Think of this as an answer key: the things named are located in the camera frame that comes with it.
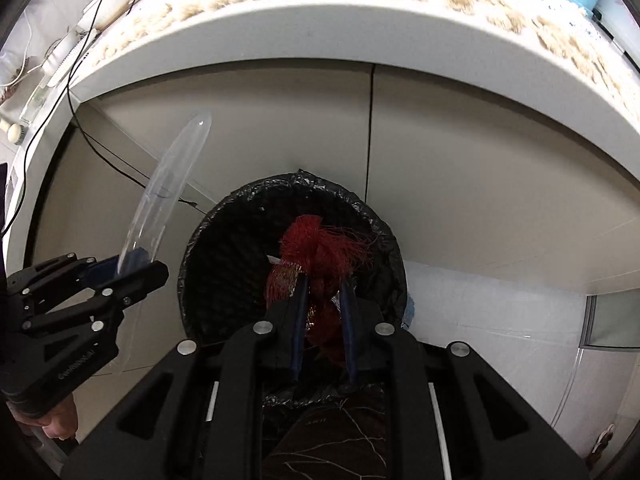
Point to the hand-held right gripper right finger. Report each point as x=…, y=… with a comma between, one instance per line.
x=349, y=330

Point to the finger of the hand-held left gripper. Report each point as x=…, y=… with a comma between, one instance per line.
x=110, y=267
x=135, y=287

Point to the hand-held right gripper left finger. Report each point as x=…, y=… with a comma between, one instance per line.
x=300, y=320

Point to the red mesh net bag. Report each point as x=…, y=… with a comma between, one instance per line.
x=320, y=250

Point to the trash bin with black bag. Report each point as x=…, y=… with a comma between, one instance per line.
x=225, y=270

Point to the person's left hand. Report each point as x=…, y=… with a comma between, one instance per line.
x=62, y=420

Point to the light blue sheet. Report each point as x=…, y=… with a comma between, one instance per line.
x=409, y=312

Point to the person's patterned trouser leg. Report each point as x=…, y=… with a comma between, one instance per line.
x=325, y=440

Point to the small round white object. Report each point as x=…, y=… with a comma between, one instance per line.
x=15, y=133

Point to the white counter cabinet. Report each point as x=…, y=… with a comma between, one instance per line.
x=475, y=170

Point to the white bowl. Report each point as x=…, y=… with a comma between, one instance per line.
x=112, y=7

